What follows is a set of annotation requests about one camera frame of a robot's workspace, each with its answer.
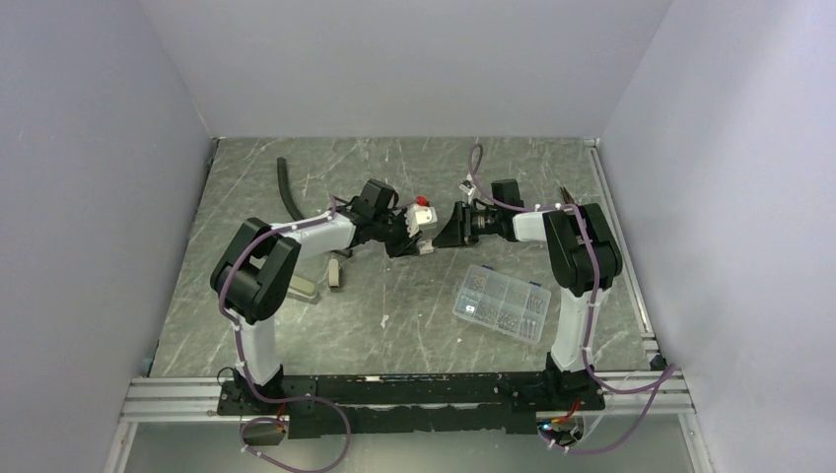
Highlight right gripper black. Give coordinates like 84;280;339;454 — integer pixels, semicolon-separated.
432;201;502;248

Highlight white staple box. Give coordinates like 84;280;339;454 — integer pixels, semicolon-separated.
417;240;435;255

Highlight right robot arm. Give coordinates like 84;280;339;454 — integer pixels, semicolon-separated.
432;179;623;409

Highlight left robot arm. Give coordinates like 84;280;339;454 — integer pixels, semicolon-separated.
210;179;424;414

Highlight pale green white stapler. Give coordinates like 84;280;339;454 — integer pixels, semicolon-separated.
288;275;319;304

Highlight clear plastic screw organizer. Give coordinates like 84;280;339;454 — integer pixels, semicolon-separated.
453;265;551;345

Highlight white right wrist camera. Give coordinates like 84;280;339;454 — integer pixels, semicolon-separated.
459;180;475;195

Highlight orange handled pliers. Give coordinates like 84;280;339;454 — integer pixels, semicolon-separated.
559;186;577;205

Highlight black rubber hose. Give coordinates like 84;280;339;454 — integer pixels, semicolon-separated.
276;156;306;223

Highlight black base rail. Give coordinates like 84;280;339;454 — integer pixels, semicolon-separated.
217;370;605;439

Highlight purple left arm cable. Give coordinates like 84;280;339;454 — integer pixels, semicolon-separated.
218;195;352;473

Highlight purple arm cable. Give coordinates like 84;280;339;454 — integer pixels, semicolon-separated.
218;195;352;473
468;143;678;456

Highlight aluminium frame rail right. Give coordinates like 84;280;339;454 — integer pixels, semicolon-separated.
583;137;667;372

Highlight aluminium frame rail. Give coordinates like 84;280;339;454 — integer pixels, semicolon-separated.
583;137;667;372
120;372;696;422

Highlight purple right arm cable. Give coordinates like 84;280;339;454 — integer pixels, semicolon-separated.
468;143;678;456

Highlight aluminium frame rail front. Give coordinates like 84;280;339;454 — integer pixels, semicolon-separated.
120;372;696;422

